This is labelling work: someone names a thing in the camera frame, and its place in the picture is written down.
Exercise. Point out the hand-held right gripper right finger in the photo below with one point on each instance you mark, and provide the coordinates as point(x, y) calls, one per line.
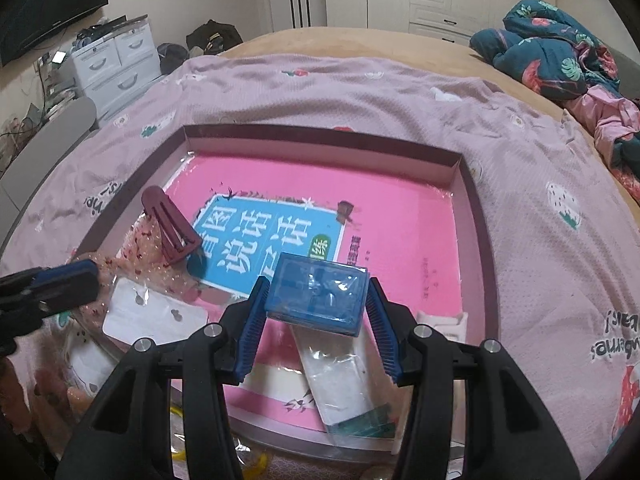
point(382, 330)

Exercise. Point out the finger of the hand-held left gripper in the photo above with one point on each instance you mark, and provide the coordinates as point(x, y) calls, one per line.
point(65, 269)
point(70, 292)

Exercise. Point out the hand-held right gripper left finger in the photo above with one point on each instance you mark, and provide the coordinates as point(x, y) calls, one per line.
point(250, 330)

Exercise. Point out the cream hair comb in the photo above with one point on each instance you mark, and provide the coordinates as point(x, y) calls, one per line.
point(440, 325)

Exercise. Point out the clear packet with white card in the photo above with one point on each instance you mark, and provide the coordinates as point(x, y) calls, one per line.
point(340, 385)

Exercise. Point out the blue clear plastic box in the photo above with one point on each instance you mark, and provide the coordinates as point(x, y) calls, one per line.
point(315, 290)

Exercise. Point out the beige tulle bow hair clip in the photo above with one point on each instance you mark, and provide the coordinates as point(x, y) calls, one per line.
point(145, 255)

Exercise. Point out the white earring card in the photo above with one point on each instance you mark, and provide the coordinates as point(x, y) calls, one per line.
point(150, 317)

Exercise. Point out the dark red hair clip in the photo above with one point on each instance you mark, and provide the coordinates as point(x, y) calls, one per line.
point(170, 225)

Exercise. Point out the shallow cardboard box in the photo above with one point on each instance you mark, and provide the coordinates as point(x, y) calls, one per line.
point(325, 152)

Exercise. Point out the pink book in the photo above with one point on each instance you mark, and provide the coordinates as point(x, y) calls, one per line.
point(400, 220)

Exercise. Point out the purple printed blanket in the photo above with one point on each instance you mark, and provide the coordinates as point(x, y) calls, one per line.
point(550, 260)

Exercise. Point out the white drawer cabinet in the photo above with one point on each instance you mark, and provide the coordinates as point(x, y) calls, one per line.
point(100, 65)

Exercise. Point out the dark grey bag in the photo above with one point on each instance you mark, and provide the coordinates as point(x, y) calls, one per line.
point(172, 57)

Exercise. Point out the black television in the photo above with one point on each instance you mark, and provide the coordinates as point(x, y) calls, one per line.
point(50, 5)

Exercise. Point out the black bag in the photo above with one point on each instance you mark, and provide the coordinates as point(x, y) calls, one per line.
point(215, 35)

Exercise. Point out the dark teal floral quilt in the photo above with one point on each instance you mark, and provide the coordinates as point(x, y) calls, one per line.
point(540, 55)

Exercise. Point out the grey padded headboard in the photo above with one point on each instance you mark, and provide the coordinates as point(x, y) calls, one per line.
point(630, 75)

